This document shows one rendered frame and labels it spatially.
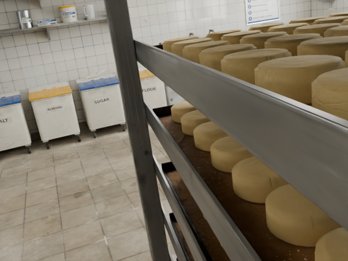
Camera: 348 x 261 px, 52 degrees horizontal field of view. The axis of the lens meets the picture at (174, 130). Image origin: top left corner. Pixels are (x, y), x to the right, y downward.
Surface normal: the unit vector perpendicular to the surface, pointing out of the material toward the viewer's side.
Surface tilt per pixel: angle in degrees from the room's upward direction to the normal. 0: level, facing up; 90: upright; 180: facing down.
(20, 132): 93
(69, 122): 93
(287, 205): 0
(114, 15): 90
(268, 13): 90
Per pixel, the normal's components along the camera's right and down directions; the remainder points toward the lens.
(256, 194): -0.46, 0.34
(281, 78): -0.64, 0.33
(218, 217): -0.97, 0.19
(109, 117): 0.34, 0.31
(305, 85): -0.18, 0.34
